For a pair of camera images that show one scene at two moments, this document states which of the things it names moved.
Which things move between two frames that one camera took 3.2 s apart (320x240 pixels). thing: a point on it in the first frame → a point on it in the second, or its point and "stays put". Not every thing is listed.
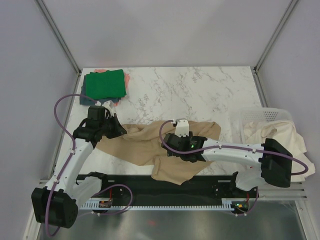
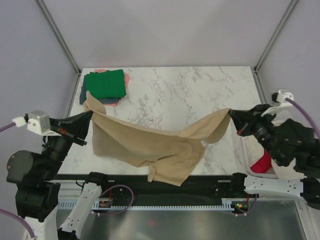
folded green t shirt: (104, 85) stays put
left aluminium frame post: (57, 33) stays put
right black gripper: (187, 138) → (246, 118)
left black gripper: (119, 130) → (78, 125)
